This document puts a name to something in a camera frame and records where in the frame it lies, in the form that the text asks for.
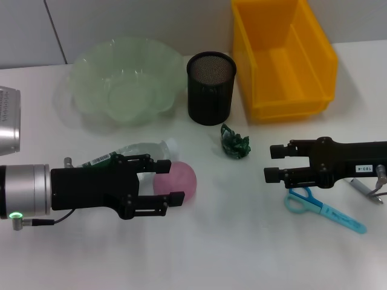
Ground pink peach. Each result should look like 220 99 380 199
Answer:
152 161 198 204

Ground green plastic scrap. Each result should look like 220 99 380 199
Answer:
220 123 252 160

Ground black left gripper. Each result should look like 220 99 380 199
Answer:
50 152 186 221

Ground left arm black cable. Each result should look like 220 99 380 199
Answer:
11 156 75 232

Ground yellow plastic bin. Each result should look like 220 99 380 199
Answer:
231 0 339 121

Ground clear green-label water bottle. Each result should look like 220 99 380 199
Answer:
74 137 181 194

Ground grey white pen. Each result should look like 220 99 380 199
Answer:
344 178 385 205

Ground black mesh pen holder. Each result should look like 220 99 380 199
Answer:
186 51 237 126

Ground green glass fruit plate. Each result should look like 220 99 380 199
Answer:
70 36 188 127

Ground blue scissors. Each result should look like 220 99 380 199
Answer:
284 186 368 235

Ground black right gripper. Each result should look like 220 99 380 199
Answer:
263 136 387 190

